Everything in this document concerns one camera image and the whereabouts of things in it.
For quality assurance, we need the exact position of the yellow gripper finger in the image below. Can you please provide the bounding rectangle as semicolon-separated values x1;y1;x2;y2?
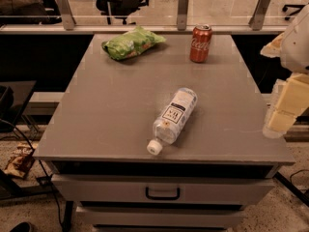
263;73;309;138
260;33;284;58

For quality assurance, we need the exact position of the red coke can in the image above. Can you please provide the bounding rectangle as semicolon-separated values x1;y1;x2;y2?
190;24;212;63

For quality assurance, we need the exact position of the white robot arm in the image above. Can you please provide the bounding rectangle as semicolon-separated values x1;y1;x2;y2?
260;5;309;138

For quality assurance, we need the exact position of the clear plastic water bottle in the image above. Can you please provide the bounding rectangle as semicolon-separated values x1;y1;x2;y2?
147;88;198;156

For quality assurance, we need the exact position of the green chip bag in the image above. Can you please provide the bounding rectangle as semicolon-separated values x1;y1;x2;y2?
101;26;166;61

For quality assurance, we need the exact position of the lower grey drawer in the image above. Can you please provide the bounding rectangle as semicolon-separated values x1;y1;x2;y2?
76;206;244;228

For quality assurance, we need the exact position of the grey drawer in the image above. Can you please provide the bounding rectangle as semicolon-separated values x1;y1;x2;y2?
52;174;273;206
76;206;244;228

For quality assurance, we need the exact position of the upper grey drawer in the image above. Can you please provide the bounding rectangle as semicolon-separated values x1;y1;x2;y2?
52;174;273;206

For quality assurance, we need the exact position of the black side table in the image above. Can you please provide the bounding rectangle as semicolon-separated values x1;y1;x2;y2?
0;80;36;132

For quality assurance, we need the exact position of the crumpled snack bag on floor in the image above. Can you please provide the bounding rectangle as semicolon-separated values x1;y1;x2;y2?
4;143;36;179

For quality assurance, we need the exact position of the black shoe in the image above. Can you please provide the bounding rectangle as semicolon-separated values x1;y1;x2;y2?
10;222;33;232

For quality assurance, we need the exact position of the middle metal bracket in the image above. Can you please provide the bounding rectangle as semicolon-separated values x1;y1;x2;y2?
177;0;189;31

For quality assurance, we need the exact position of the black drawer handle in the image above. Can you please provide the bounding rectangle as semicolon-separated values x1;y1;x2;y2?
145;188;181;201

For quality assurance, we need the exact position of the left metal bracket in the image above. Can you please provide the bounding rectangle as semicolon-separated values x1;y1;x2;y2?
55;0;75;30

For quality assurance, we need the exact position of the black floor cable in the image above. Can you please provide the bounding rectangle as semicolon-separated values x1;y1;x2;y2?
0;118;66;229

